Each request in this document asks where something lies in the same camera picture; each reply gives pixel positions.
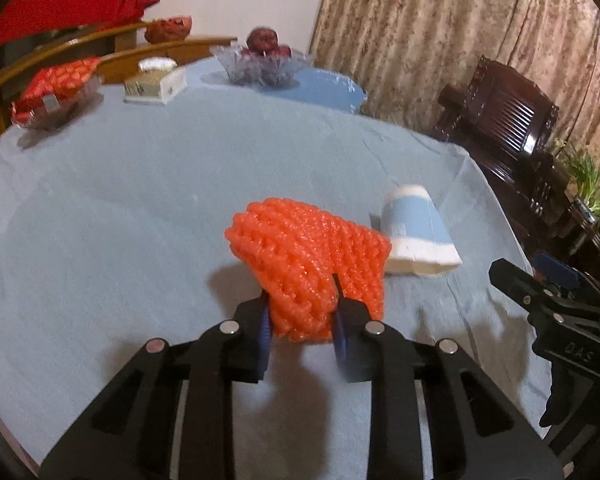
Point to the red apple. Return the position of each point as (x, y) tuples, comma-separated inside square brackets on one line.
[(262, 40), (283, 52)]

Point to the orange foam net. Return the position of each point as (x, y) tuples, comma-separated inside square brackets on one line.
[(305, 250)]

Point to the dark wooden armchair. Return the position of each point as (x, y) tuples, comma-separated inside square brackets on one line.
[(500, 115)]

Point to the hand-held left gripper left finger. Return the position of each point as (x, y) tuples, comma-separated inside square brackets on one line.
[(265, 335)]

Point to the light wooden chair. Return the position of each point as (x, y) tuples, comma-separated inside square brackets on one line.
[(180, 50), (30, 55)]

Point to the dark wooden side table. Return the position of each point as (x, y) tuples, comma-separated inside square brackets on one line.
[(560, 210)]

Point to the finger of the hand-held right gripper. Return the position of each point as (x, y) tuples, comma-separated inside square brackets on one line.
[(520, 287), (560, 272)]

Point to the white box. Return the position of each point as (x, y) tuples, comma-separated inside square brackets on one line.
[(155, 85)]

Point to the green potted plant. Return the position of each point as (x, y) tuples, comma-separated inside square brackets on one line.
[(592, 185)]

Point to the beige patterned curtain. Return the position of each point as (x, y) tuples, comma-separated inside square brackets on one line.
[(455, 20)]

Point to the red wrapped snack tray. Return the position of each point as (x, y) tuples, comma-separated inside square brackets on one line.
[(55, 87)]

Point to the glass fruit bowl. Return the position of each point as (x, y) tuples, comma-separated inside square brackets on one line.
[(260, 67)]

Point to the light blue tablecloth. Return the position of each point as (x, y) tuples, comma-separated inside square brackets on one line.
[(155, 185)]

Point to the blue and white paper cup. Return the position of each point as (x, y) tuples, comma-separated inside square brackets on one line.
[(415, 225)]

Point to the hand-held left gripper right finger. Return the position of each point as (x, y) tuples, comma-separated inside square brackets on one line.
[(338, 340)]

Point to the blue plastic sheet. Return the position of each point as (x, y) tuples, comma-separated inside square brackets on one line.
[(320, 92)]

